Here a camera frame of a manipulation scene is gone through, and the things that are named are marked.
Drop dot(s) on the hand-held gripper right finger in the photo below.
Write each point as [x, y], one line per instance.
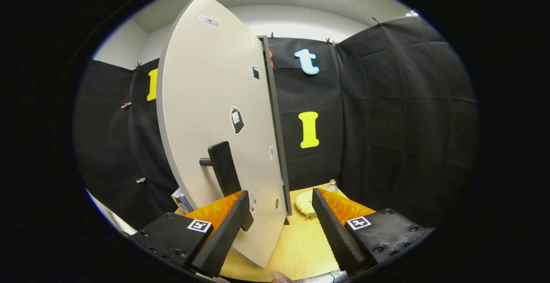
[335, 240]

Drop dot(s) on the silver clip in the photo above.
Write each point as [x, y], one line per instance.
[140, 180]

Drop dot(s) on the black backdrop cloth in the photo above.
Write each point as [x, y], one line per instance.
[386, 102]

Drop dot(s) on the beige shoe cabinet door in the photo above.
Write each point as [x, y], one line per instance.
[206, 81]

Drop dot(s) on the yellow pineapple plush toy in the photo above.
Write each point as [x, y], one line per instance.
[306, 203]

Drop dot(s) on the white book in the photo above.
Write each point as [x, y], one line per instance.
[182, 201]

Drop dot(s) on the green plastic bottle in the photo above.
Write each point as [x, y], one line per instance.
[332, 187]

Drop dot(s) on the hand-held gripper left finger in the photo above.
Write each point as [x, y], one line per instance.
[225, 240]

